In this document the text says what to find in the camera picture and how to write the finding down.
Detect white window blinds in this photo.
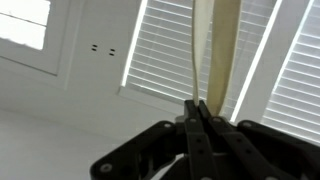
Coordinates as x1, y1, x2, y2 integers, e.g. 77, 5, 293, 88
120, 0, 320, 144

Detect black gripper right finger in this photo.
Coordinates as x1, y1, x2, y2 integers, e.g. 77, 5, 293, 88
198, 101, 320, 180

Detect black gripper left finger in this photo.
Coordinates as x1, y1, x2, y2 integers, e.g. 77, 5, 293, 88
90, 100, 214, 180

